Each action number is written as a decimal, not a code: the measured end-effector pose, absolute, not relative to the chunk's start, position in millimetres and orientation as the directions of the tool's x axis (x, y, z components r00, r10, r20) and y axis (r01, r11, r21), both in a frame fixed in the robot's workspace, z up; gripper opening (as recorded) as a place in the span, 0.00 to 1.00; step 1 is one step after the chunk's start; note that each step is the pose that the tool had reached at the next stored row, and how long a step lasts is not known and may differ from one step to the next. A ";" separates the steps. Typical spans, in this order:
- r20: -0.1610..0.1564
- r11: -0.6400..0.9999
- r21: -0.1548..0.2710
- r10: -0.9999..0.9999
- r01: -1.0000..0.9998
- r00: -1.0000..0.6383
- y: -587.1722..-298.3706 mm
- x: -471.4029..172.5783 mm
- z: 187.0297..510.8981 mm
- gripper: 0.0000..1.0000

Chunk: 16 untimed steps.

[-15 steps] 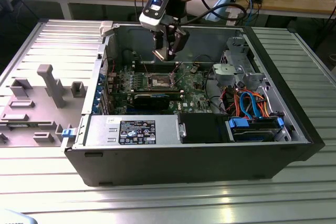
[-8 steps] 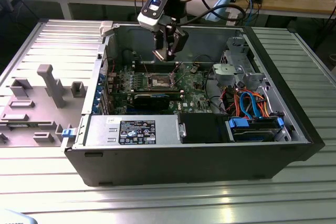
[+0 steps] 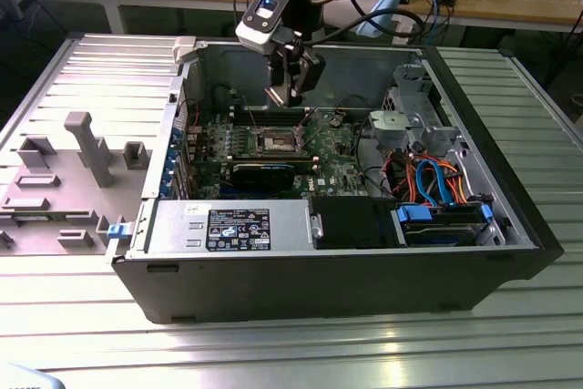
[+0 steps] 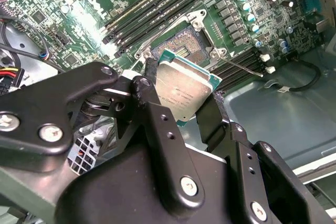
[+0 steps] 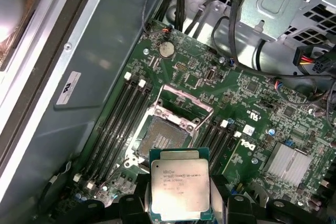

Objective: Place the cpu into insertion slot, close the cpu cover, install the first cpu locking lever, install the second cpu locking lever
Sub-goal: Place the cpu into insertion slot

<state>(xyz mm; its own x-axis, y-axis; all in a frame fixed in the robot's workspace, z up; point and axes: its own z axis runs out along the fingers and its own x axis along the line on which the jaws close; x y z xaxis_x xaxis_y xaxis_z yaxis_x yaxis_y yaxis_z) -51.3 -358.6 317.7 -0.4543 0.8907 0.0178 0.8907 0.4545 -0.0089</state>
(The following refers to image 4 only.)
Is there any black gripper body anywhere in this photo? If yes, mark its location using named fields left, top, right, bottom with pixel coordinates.
left=54, top=142, right=247, bottom=224

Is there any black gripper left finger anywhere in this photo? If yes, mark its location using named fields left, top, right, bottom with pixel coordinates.
left=0, top=56, right=208, bottom=210

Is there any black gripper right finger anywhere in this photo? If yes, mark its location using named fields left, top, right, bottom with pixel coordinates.
left=195, top=90, right=336, bottom=224

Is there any thin metal locking lever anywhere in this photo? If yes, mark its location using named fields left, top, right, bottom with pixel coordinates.
left=141, top=27, right=176, bottom=51
left=224, top=57, right=264, bottom=78

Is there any CPU with silver lid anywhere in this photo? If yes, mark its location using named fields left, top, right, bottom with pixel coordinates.
left=154, top=49, right=223, bottom=130

